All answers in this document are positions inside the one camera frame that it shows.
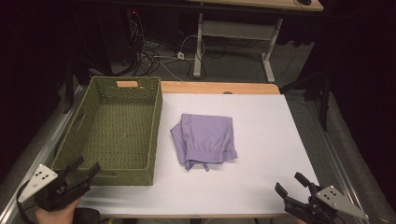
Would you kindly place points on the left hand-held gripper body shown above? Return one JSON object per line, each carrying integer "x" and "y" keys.
{"x": 56, "y": 189}

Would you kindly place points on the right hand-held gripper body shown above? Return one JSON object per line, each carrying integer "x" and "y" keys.
{"x": 323, "y": 205}

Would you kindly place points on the green woven basket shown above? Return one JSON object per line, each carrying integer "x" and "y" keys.
{"x": 118, "y": 130}

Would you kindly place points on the purple pants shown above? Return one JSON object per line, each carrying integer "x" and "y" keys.
{"x": 202, "y": 137}

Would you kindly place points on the person's left hand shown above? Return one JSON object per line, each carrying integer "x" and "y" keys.
{"x": 56, "y": 217}

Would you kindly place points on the dark round object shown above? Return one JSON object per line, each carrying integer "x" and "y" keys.
{"x": 85, "y": 216}

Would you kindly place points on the black metal stand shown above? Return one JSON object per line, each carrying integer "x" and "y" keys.
{"x": 69, "y": 90}

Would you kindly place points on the black tripod stand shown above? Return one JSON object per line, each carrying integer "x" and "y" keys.
{"x": 323, "y": 99}

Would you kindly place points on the white power adapter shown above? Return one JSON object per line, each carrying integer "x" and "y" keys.
{"x": 180, "y": 56}

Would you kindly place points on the desk with white legs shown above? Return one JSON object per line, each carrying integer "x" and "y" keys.
{"x": 236, "y": 29}

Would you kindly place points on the black computer mouse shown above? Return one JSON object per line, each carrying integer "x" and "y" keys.
{"x": 304, "y": 2}

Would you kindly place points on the silver metal rail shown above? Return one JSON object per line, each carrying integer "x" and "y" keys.
{"x": 336, "y": 161}
{"x": 37, "y": 155}

